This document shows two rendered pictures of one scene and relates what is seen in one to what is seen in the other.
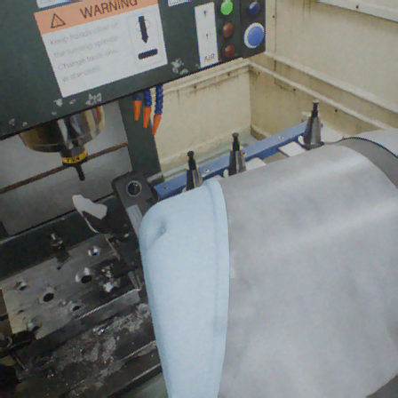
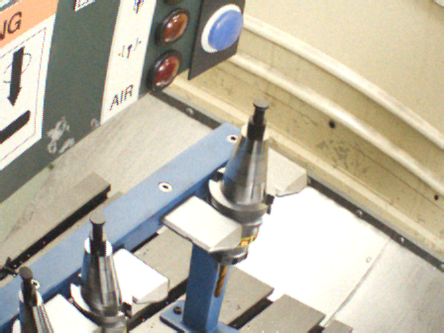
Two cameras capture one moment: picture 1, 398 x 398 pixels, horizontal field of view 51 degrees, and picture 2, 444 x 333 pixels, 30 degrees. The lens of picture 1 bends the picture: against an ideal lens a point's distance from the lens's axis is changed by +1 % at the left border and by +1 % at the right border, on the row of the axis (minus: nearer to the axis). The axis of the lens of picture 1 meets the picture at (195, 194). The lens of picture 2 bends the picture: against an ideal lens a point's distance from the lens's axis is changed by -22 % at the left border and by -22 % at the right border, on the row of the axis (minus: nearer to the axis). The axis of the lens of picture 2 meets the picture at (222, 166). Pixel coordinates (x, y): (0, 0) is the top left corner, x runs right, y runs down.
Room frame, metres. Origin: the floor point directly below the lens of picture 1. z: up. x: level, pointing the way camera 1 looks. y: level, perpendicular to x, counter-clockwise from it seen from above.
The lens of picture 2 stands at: (0.24, 0.13, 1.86)
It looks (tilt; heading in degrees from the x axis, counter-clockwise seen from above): 39 degrees down; 326
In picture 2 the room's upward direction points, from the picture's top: 10 degrees clockwise
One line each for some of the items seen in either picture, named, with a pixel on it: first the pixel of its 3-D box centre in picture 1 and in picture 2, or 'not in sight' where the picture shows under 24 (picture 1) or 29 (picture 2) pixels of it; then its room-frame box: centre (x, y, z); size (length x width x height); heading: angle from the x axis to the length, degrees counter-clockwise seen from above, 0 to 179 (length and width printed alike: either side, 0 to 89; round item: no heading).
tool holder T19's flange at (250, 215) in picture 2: (311, 143); (240, 198); (0.84, -0.30, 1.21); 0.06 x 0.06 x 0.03
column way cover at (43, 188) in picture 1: (51, 144); not in sight; (1.12, 0.42, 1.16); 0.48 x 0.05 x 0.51; 115
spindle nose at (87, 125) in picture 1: (54, 102); not in sight; (0.71, 0.23, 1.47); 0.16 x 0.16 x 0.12
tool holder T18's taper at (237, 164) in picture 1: (236, 160); (98, 272); (0.75, -0.10, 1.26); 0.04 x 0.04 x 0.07
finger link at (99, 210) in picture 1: (91, 218); not in sight; (0.52, 0.17, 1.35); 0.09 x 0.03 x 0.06; 54
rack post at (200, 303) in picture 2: not in sight; (211, 259); (0.92, -0.33, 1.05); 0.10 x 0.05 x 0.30; 25
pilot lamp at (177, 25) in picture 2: (227, 30); (173, 27); (0.63, -0.08, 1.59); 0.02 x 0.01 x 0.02; 115
